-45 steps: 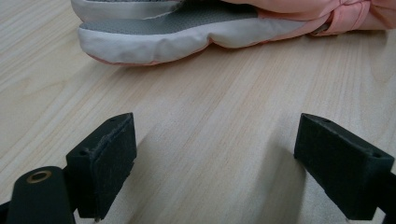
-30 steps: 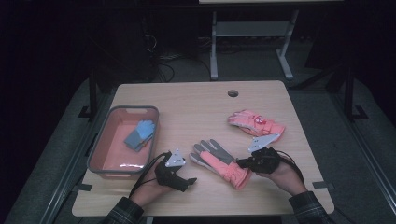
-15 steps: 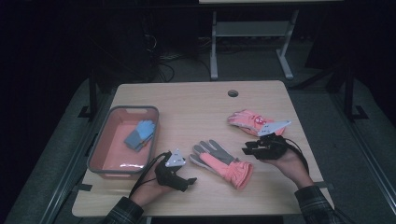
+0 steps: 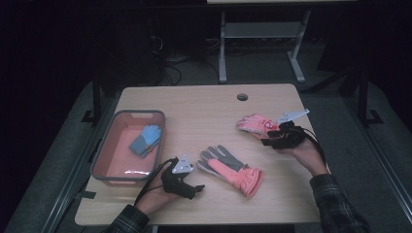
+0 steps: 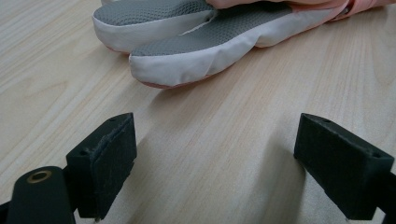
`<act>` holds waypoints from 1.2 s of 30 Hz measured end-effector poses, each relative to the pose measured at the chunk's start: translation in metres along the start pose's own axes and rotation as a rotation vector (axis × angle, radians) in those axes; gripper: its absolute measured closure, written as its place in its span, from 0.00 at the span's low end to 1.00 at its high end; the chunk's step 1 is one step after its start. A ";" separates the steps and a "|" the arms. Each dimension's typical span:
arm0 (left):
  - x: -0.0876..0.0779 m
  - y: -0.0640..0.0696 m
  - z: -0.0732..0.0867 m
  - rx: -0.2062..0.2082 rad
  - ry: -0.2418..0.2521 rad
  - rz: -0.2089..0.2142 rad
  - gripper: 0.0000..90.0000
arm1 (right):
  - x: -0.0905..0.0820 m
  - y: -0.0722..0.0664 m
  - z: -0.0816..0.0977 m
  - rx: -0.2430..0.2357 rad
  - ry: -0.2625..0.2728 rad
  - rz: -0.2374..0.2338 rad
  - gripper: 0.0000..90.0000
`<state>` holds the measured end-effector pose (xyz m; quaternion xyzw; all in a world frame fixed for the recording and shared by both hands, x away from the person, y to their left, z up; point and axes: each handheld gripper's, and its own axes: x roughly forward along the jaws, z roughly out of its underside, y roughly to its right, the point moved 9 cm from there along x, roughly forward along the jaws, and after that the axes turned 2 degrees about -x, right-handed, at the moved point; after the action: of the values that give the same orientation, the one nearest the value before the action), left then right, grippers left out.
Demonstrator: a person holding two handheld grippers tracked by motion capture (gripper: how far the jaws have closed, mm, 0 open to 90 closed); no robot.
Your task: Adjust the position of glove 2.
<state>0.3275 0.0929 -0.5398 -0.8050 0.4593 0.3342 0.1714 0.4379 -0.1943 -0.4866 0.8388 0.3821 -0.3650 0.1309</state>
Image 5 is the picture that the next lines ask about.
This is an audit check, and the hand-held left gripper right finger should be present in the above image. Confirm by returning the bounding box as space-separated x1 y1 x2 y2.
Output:
293 112 396 221

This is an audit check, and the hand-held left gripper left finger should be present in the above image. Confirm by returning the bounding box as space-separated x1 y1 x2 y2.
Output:
65 112 138 222

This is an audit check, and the pink padded ski glove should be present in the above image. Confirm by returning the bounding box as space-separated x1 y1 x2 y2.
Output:
92 0 396 90

